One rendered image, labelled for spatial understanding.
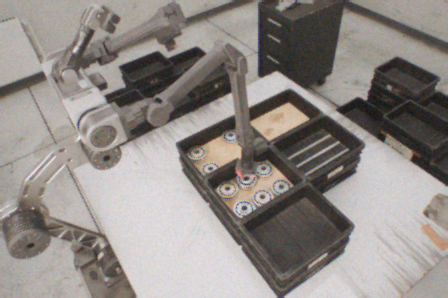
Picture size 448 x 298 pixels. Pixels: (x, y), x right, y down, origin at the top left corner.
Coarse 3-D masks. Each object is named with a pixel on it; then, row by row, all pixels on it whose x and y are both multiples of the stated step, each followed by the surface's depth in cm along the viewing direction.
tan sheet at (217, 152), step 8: (208, 144) 200; (216, 144) 200; (224, 144) 199; (208, 152) 196; (216, 152) 196; (224, 152) 195; (232, 152) 195; (240, 152) 194; (208, 160) 192; (216, 160) 192; (224, 160) 191; (200, 168) 188
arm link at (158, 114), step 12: (216, 48) 132; (228, 48) 132; (204, 60) 131; (216, 60) 132; (228, 60) 139; (192, 72) 130; (204, 72) 132; (180, 84) 129; (192, 84) 131; (156, 96) 132; (168, 96) 127; (180, 96) 130; (156, 108) 124; (168, 108) 127; (156, 120) 126
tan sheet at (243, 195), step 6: (276, 174) 182; (234, 180) 181; (246, 180) 181; (258, 180) 180; (270, 180) 180; (258, 186) 178; (264, 186) 177; (270, 186) 177; (240, 192) 176; (246, 192) 176; (252, 192) 175; (240, 198) 173; (246, 198) 173; (228, 204) 171; (234, 204) 171
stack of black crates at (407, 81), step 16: (384, 64) 283; (400, 64) 289; (384, 80) 276; (400, 80) 283; (416, 80) 282; (432, 80) 272; (368, 96) 298; (384, 96) 283; (400, 96) 270; (416, 96) 261
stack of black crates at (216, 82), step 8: (192, 64) 300; (224, 64) 310; (184, 72) 293; (216, 72) 308; (224, 72) 307; (208, 80) 283; (216, 80) 288; (224, 80) 293; (200, 88) 283; (208, 88) 288; (216, 88) 292; (224, 88) 299; (200, 96) 288; (208, 96) 294; (216, 96) 298; (200, 104) 296
